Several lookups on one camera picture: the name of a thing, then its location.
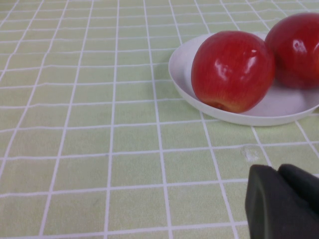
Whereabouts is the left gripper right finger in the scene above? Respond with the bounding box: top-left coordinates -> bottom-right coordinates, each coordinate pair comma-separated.
277,163 -> 319,217

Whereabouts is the green checked tablecloth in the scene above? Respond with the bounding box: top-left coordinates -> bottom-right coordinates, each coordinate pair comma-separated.
0,0 -> 319,239

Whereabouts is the red apple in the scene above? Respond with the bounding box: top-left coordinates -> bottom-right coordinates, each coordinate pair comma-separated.
264,12 -> 319,90
191,30 -> 276,114

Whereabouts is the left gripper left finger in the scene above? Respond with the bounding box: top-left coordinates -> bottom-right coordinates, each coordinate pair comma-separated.
244,164 -> 319,239

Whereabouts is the white round plate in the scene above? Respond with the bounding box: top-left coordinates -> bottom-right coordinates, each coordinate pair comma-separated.
168,32 -> 319,126

